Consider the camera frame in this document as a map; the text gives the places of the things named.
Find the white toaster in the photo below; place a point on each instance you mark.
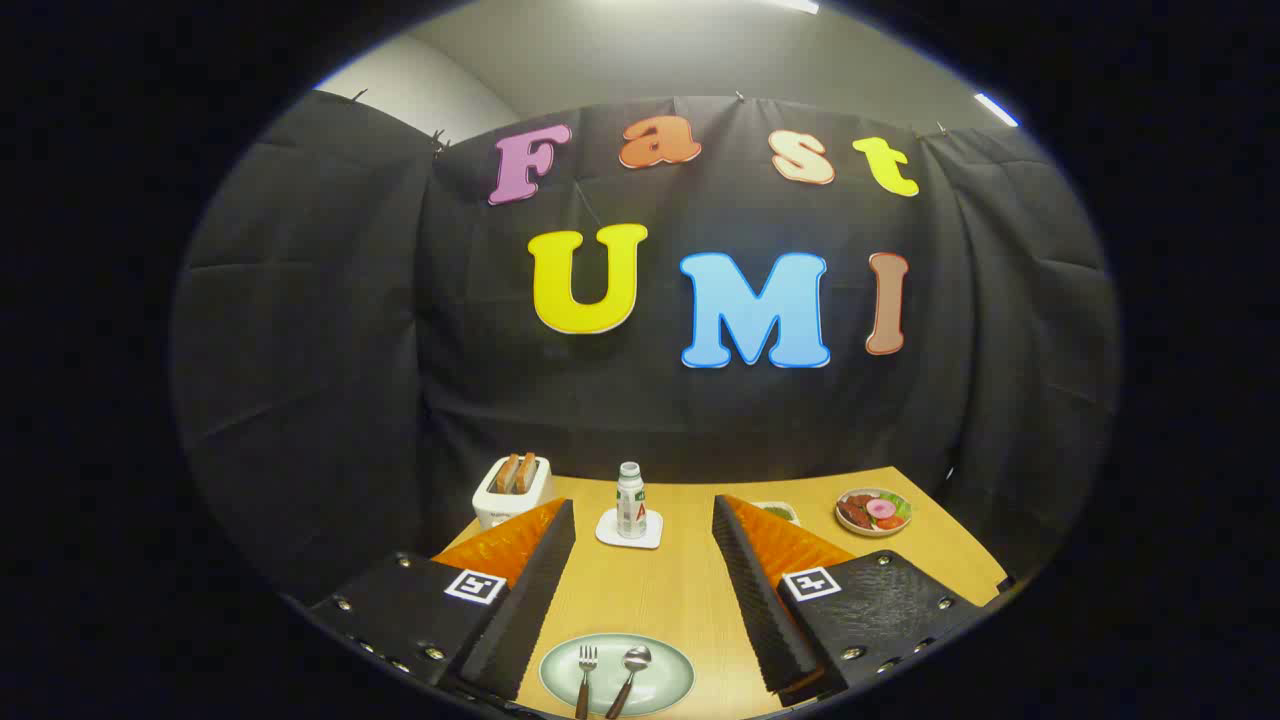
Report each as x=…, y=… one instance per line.
x=500, y=507

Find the small white drink bottle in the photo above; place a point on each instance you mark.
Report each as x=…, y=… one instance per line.
x=631, y=505

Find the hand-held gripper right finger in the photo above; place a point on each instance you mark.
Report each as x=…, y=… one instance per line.
x=765, y=610

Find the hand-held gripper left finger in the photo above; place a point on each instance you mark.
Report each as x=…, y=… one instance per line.
x=530, y=600

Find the pale green plate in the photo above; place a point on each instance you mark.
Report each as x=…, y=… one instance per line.
x=665, y=675

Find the white square coaster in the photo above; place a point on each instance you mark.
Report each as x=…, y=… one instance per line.
x=610, y=532

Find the brown toast slice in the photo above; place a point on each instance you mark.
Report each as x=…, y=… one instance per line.
x=507, y=473
x=526, y=470

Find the plate of meat and vegetables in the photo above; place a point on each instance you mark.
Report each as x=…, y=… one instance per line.
x=872, y=512

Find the ceiling light strip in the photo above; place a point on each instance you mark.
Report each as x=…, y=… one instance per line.
x=797, y=5
x=996, y=109

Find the white divided bean dish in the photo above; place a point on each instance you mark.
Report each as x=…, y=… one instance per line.
x=780, y=512

